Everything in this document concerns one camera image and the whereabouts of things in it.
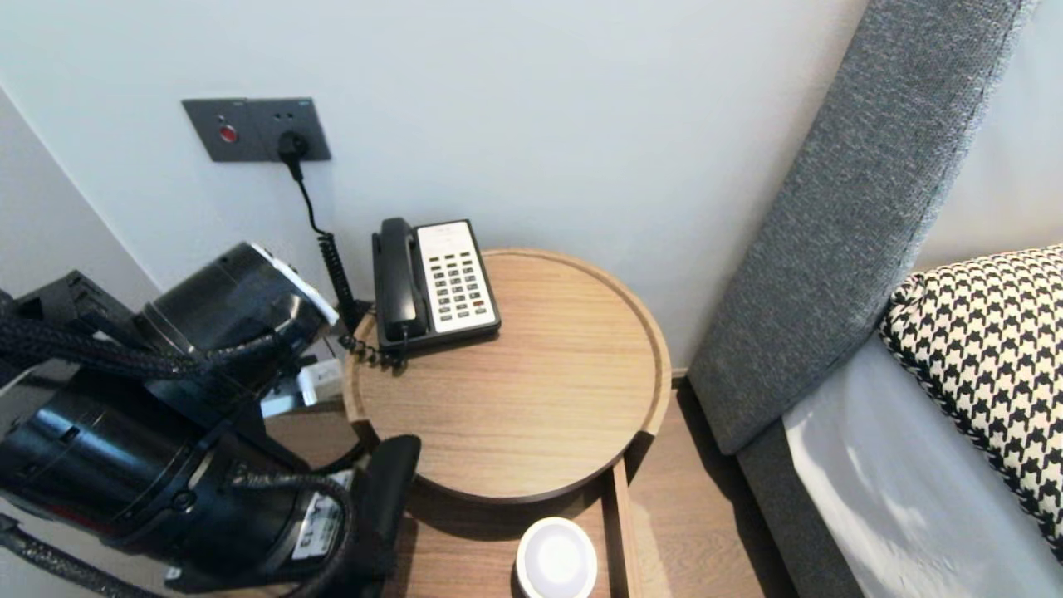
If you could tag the curved wooden table drawer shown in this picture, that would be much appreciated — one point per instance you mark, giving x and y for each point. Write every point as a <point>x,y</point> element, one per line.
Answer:
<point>619,540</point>

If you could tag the black white houndstooth pillow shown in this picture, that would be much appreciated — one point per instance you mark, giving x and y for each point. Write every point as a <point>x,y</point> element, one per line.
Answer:
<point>988,365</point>

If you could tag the white bed sheet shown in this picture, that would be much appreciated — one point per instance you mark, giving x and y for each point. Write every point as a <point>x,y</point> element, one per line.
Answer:
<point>897,498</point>

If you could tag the black telephone handset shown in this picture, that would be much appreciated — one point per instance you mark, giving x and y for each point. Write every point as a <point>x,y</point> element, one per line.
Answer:
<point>399,282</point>

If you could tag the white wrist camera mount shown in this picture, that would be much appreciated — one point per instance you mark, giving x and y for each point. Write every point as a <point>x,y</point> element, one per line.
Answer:
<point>320,378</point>

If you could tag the dark grey wall socket panel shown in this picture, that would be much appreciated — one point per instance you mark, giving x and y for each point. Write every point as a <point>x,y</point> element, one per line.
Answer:
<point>249,126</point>

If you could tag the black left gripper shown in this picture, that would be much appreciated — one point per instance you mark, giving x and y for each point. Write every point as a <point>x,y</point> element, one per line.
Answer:
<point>224,307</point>

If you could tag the black power plug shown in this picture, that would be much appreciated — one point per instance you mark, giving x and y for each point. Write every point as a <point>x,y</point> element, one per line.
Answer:
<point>292,149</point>

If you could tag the grey upholstered bed base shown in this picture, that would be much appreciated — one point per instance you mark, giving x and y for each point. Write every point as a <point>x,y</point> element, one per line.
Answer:
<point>789,523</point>

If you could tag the grey fabric headboard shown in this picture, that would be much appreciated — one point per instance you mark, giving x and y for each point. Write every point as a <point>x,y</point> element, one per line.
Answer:
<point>855,208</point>

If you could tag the white round dome device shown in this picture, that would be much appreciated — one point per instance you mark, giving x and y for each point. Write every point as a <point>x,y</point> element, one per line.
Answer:
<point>556,558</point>

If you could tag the black white desk telephone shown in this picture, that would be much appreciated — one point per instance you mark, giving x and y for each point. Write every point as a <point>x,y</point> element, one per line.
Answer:
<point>457,282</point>

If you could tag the round wooden side table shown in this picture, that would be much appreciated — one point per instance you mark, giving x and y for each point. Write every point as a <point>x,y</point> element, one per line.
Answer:
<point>540,349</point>

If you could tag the long black remote control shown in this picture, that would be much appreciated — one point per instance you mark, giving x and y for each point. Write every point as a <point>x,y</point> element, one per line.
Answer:
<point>390,490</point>

